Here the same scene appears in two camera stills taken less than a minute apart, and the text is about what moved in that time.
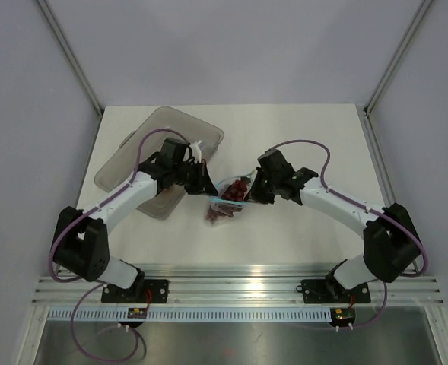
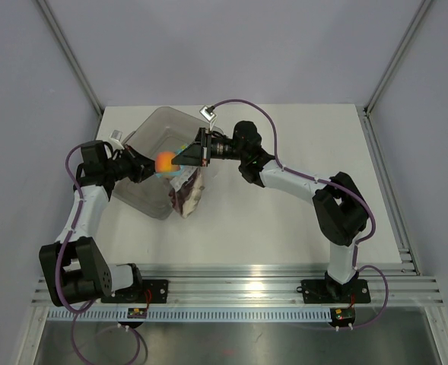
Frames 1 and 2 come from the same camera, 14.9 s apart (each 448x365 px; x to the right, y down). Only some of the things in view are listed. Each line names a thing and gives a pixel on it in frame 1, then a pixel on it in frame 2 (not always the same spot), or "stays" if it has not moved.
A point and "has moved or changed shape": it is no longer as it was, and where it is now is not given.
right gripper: x=255 y=195 → x=195 y=154
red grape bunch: x=236 y=192 → x=177 y=198
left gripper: x=203 y=184 → x=143 y=167
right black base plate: x=329 y=290 stays
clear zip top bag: x=230 y=198 has moved or changed shape
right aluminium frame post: x=421 y=10 stays
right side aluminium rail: x=446 y=346 stays
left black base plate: x=141 y=291 stays
